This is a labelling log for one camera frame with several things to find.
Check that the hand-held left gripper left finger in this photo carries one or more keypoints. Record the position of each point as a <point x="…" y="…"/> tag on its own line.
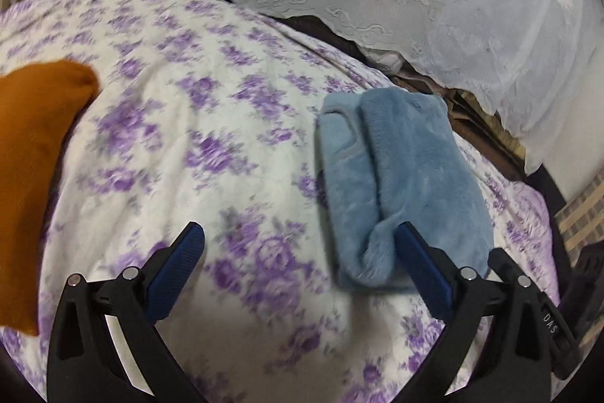
<point x="177" y="271"/>

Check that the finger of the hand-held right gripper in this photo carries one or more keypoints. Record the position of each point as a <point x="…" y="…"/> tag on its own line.
<point x="504" y="263"/>

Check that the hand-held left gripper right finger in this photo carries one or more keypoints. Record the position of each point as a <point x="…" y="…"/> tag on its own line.
<point x="424" y="271"/>

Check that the blue fleece garment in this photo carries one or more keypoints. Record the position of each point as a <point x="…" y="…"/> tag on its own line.
<point x="406" y="176"/>

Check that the beige striped cloth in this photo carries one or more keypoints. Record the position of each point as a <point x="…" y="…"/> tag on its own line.
<point x="583" y="214"/>

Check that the purple floral bedsheet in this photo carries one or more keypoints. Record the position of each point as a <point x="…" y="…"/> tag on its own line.
<point x="212" y="138"/>

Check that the orange cloth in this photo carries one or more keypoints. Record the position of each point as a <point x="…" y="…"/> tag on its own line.
<point x="33" y="176"/>

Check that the white puffy garment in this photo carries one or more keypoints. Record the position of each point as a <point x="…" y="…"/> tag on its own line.
<point x="389" y="60"/>

